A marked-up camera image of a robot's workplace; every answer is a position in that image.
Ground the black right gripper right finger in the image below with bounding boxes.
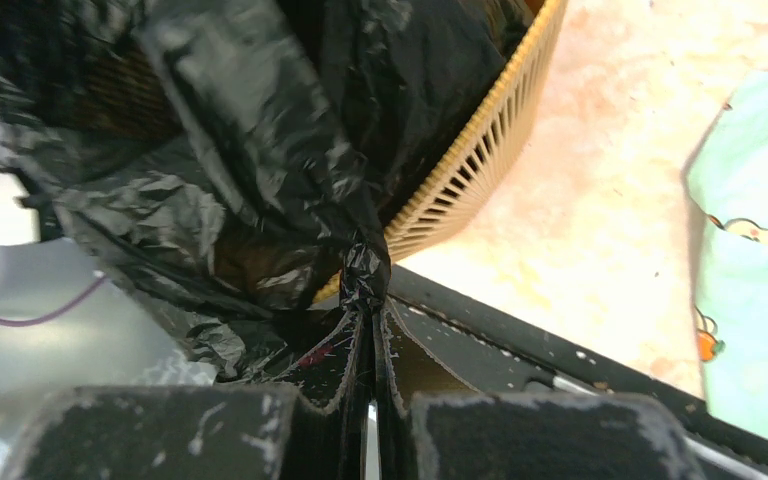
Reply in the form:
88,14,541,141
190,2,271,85
375,308,704,479

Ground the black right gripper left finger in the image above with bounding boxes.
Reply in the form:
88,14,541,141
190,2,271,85
0,314,366,479

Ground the yellow ribbed trash bin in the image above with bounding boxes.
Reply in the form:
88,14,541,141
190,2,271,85
311,0,569,306

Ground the black plastic trash bag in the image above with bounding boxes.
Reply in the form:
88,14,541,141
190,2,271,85
0,1,531,382

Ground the light green patterned cloth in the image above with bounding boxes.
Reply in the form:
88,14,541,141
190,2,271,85
686,71,768,440

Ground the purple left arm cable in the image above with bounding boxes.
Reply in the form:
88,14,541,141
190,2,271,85
0,271,110,329

